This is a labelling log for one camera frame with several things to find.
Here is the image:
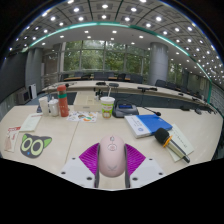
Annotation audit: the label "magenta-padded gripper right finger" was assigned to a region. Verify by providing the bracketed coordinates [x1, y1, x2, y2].
[124, 143, 167, 189]

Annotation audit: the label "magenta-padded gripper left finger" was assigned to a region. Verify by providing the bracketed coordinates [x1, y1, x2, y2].
[58, 143, 101, 189]

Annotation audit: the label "pink computer mouse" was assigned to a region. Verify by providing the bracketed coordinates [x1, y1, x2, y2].
[98, 134, 127, 178]

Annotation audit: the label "cat face mouse pad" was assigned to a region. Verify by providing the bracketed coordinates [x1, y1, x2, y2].
[19, 133, 53, 159]

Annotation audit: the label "blue and white folder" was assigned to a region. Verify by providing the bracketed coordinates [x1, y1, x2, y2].
[124, 114, 173, 139]

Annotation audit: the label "colourful sticker sheet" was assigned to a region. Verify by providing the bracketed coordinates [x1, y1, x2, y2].
[66, 110, 99, 123]

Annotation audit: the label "dark conference microphone unit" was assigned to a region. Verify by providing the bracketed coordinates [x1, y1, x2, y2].
[112, 101, 162, 119]

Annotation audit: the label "green printed paper cup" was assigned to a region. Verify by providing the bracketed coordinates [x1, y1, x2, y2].
[99, 87, 116, 120]

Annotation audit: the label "beige cardboard box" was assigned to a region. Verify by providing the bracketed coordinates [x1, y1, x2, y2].
[73, 91, 103, 113]

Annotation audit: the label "red bottle with green band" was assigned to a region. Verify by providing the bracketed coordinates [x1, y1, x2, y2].
[56, 84, 70, 118]

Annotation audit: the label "white mug with lid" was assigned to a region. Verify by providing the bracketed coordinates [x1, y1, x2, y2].
[48, 98, 60, 117]

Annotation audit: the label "white paper booklet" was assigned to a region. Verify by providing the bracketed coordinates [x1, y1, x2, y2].
[19, 112, 44, 133]

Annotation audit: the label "stack of white paper cups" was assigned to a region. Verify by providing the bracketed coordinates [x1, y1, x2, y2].
[38, 96, 50, 117]

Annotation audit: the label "long curved conference desk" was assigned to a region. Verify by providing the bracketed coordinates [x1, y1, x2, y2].
[41, 79, 214, 114]

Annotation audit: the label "red printed brochure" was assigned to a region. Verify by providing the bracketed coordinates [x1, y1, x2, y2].
[3, 125, 22, 153]

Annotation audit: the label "row of dark chairs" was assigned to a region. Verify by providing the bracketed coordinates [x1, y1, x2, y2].
[63, 71, 214, 98]

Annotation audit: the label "white standing panel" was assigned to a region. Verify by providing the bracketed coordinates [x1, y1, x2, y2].
[29, 83, 38, 100]

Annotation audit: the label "grey equipment cabinet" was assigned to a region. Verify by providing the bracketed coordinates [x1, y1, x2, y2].
[14, 89, 32, 105]

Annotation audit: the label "ceiling lights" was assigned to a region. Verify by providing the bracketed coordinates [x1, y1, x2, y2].
[8, 0, 224, 84]

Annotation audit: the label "black microphone with orange ring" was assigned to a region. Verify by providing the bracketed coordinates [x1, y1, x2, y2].
[153, 127, 191, 164]

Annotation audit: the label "large dark wall screen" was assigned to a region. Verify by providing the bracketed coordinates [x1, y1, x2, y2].
[0, 51, 28, 103]

